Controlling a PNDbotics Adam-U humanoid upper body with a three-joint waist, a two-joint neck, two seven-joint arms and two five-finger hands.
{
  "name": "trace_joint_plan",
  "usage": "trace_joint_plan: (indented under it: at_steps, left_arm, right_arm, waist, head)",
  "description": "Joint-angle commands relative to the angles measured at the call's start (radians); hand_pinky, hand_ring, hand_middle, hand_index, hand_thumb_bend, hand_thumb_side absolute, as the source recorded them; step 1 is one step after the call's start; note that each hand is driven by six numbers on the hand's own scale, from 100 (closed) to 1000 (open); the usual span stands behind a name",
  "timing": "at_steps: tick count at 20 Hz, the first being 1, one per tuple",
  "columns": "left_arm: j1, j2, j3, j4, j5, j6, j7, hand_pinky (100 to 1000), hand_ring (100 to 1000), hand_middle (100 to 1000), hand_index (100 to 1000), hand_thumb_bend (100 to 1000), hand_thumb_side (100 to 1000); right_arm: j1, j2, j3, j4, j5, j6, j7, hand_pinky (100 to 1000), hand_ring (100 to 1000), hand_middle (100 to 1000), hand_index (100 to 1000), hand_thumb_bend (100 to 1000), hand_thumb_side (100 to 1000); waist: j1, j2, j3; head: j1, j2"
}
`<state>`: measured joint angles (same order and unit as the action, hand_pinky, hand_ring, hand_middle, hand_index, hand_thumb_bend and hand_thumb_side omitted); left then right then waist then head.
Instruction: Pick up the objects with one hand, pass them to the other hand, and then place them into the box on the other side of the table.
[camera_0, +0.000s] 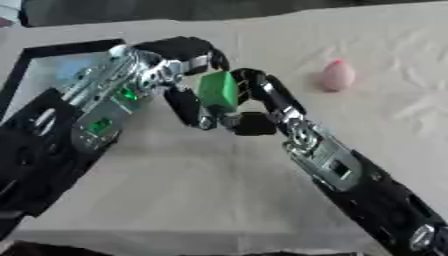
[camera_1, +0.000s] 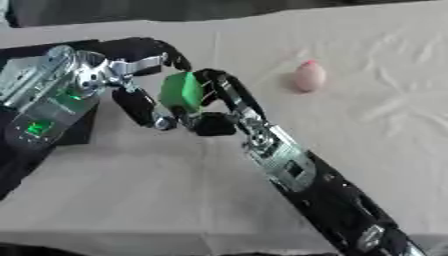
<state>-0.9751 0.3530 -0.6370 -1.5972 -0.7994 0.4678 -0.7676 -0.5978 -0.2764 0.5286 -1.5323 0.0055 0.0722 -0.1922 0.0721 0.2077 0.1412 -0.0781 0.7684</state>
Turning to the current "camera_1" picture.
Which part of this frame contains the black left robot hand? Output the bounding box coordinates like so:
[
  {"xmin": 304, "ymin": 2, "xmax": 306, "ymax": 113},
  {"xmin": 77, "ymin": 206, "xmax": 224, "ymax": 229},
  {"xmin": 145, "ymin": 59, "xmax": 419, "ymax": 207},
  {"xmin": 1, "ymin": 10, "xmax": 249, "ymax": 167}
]
[{"xmin": 94, "ymin": 36, "xmax": 195, "ymax": 131}]

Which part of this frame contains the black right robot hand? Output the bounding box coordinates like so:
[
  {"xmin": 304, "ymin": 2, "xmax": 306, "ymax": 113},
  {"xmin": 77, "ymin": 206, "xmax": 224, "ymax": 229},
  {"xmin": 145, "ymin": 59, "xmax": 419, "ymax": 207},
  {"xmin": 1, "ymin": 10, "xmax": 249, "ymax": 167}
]
[{"xmin": 187, "ymin": 67, "xmax": 270, "ymax": 138}]

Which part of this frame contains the green block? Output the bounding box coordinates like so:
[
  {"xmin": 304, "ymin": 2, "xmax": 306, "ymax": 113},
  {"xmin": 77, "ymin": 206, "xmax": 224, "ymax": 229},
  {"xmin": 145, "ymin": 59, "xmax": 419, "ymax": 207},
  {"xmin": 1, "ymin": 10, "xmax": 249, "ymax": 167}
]
[{"xmin": 157, "ymin": 71, "xmax": 207, "ymax": 115}]

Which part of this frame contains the black box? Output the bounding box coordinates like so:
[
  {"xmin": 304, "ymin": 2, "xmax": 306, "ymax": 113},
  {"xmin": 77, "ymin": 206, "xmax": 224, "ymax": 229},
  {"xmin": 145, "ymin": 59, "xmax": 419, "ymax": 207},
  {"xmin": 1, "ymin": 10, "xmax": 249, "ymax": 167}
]
[{"xmin": 0, "ymin": 38, "xmax": 102, "ymax": 202}]

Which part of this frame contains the pink toy peach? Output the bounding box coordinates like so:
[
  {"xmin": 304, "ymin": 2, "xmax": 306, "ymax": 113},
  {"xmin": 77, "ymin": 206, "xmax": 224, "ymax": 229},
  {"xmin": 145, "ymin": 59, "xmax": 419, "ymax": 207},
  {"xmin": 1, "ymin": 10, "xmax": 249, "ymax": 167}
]
[{"xmin": 290, "ymin": 59, "xmax": 329, "ymax": 94}]

